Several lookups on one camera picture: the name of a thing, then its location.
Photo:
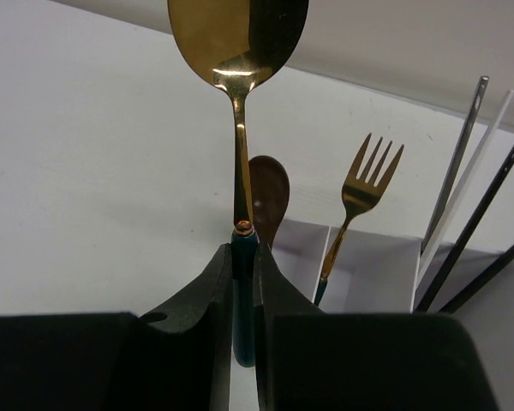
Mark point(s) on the black chopstick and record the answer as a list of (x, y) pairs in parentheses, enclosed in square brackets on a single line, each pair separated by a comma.
[(468, 230), (479, 282)]

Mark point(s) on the small gold spoon green handle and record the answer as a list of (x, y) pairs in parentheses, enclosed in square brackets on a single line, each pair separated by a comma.
[(235, 46)]

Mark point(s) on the gold fork dark green handle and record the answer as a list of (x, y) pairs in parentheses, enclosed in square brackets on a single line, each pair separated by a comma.
[(360, 193)]

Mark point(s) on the white chopstick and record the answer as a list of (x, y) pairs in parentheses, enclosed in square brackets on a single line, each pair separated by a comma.
[(457, 193)]

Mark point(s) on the lilac utensil container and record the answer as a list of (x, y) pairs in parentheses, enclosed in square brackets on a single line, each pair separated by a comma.
[(378, 273)]

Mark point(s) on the silver metal chopstick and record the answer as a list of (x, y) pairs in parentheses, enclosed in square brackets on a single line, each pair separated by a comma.
[(456, 158)]

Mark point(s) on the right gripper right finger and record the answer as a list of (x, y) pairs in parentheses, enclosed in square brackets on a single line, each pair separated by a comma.
[(307, 359)]

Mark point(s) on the brown wooden spoon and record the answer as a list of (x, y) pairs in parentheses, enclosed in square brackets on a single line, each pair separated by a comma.
[(270, 187)]

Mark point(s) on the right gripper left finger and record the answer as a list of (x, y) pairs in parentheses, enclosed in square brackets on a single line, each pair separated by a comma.
[(175, 357)]

